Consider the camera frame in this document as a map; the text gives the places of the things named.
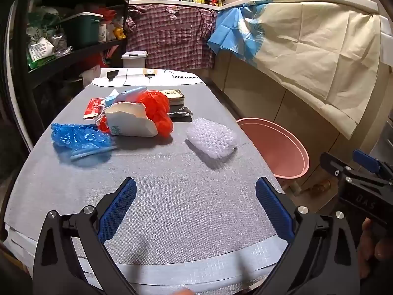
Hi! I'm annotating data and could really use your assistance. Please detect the pink plastic basin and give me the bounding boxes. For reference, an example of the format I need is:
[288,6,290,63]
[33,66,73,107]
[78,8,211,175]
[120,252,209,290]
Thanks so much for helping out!
[236,117,310,180]

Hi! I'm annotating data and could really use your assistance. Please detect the cream blue floral sheet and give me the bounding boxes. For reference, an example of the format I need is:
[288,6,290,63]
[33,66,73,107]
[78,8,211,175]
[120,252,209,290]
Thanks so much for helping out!
[207,0,383,140]

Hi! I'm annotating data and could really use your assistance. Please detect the green storage box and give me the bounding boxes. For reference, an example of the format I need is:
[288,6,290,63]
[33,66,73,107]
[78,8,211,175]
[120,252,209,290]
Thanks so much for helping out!
[60,12,103,48]

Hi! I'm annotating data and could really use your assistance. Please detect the gold paper box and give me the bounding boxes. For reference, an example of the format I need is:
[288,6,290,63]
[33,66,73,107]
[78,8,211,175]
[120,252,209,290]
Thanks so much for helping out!
[160,89,185,106]

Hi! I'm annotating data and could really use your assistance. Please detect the red packet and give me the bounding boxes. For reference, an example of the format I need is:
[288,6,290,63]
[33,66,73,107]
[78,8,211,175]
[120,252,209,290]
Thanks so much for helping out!
[83,98,108,120]

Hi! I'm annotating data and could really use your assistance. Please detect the red box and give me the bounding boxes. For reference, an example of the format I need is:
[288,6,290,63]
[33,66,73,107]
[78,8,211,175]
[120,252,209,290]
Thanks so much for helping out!
[81,52,111,71]

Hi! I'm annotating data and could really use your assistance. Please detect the black shelf rack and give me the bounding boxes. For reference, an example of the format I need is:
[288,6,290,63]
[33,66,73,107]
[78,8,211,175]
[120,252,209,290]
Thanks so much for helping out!
[6,0,132,148]

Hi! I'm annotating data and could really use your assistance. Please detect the green white packet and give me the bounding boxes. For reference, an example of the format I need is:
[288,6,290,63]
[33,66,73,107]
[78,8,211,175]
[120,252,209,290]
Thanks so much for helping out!
[26,37,56,70]

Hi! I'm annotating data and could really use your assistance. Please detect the red mesh bag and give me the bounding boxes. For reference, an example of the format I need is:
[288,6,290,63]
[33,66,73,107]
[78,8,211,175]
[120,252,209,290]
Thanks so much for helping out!
[98,90,173,137]

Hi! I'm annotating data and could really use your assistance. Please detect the red plastic bag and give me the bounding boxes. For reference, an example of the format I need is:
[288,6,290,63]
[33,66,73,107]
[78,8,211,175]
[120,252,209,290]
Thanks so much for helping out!
[98,6,119,22]

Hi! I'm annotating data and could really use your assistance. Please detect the black foil packet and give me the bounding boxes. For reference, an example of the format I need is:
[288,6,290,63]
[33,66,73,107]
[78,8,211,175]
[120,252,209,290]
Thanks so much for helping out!
[167,106,193,123]

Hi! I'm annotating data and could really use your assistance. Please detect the grey table cover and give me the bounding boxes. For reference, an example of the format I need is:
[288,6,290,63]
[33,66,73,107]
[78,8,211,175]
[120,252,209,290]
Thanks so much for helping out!
[3,68,291,295]

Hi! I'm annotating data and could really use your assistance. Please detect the brown bottle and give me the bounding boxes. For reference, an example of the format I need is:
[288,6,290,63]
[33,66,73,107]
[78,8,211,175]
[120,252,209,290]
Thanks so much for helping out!
[310,180,332,195]

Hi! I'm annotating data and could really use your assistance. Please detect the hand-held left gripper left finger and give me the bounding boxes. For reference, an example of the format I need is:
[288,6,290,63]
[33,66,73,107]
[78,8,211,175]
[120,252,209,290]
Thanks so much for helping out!
[32,177,139,295]

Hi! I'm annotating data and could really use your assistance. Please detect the person's right hand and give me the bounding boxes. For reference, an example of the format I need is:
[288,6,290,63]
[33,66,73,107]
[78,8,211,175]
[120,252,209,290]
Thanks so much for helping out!
[358,218,393,280]

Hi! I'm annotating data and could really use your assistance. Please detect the clear bubble wrap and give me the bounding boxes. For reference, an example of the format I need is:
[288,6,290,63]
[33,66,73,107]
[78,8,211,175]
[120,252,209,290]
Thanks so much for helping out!
[185,118,238,159]

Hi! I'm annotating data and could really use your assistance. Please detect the red plaid shirt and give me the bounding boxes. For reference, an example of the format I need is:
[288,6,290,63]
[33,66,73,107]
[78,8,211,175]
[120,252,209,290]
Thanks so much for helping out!
[125,4,217,70]

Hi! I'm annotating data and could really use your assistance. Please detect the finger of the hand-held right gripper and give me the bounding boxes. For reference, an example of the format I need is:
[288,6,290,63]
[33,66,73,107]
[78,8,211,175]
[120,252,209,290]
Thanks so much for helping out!
[352,149,393,185]
[320,152,351,179]

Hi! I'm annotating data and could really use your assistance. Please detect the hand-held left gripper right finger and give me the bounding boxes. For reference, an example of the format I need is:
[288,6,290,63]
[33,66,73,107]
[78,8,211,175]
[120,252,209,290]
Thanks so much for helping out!
[255,177,361,295]

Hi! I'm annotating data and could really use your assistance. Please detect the light blue plastic bag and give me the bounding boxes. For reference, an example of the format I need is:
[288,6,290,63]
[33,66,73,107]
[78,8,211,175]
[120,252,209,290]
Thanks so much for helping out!
[104,87,151,106]

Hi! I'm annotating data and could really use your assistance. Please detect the white lidded bin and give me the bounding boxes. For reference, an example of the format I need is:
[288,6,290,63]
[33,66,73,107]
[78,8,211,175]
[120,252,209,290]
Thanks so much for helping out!
[121,51,148,69]

